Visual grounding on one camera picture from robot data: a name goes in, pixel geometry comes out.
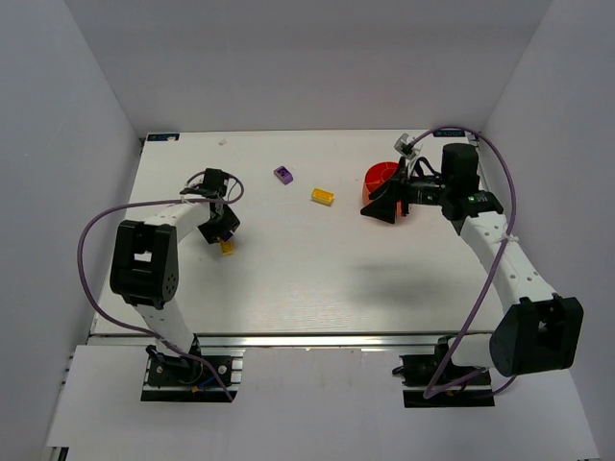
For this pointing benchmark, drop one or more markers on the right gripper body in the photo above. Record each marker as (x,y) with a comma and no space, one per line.
(405,190)

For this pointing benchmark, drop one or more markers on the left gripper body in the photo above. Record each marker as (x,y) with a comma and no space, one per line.
(219,229)

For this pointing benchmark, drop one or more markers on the large yellow lego brick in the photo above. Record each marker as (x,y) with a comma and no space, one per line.
(322,197)

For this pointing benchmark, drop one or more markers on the purple lego brick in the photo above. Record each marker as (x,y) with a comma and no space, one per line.
(283,175)

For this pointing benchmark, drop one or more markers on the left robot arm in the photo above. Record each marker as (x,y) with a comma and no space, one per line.
(145,265)

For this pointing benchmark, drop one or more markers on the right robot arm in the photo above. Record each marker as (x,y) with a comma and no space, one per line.
(540,329)

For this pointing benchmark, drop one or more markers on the small yellow lego brick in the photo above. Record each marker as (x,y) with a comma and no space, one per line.
(226,247)

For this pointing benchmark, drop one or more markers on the orange round divided container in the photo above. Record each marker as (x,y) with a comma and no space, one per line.
(376,176)

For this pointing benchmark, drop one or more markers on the right corner label sticker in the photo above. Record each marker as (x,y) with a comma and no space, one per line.
(445,133)

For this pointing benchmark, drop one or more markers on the corner label sticker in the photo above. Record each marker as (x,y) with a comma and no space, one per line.
(162,137)
(445,133)

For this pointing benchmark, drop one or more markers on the left corner label sticker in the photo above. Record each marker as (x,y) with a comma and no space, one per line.
(162,137)

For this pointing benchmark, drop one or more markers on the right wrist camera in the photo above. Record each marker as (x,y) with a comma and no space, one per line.
(406,147)

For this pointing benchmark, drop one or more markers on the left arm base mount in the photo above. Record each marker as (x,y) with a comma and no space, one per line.
(176,379)

